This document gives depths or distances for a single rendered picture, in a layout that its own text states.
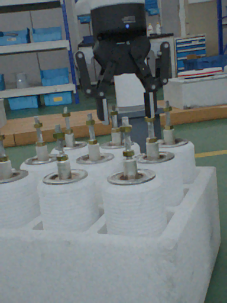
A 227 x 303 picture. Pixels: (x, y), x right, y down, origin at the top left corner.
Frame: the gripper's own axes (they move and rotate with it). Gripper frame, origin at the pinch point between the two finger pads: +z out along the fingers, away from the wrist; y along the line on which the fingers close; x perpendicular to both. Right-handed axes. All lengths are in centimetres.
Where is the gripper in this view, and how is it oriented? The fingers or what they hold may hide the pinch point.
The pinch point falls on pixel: (127, 112)
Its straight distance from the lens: 57.4
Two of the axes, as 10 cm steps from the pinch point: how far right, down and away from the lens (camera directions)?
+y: 9.6, -1.6, 2.3
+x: -2.6, -2.0, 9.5
